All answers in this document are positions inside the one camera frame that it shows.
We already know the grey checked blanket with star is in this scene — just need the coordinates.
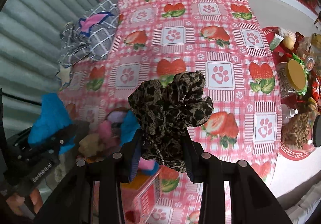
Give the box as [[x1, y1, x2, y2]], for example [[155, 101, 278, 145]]
[[56, 0, 120, 90]]

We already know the glass jar with yellow lid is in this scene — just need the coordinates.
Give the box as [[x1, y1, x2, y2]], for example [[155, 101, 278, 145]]
[[276, 59, 307, 98]]

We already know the white small bottle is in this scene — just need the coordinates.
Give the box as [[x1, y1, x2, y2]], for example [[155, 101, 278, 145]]
[[281, 104, 298, 124]]

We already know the orange pink box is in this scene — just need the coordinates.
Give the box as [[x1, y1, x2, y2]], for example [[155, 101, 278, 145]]
[[121, 166, 162, 223]]

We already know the blue fuzzy cloth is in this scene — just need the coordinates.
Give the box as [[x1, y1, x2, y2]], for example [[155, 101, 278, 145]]
[[28, 93, 72, 147], [120, 110, 140, 146]]

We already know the cream yellow scrunchie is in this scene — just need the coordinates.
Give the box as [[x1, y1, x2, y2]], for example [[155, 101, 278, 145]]
[[78, 133, 105, 158]]

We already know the leopard print scrunchie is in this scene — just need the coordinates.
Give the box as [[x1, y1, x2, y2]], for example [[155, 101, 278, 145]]
[[128, 71, 214, 173]]

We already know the pink fuzzy scrunchie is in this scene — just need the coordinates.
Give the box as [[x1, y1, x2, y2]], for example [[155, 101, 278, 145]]
[[98, 120, 119, 149]]

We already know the lavender knitted scrunchie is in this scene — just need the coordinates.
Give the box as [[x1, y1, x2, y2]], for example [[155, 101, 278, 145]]
[[107, 110, 127, 124]]

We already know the red round snack tray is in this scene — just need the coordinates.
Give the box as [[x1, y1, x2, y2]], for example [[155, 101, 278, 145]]
[[261, 25, 321, 161]]

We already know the pink strawberry paw tablecloth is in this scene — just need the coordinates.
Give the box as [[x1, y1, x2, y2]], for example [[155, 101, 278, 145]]
[[57, 0, 283, 224]]

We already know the person's left hand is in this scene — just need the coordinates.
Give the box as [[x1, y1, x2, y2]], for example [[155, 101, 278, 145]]
[[6, 188, 43, 216]]

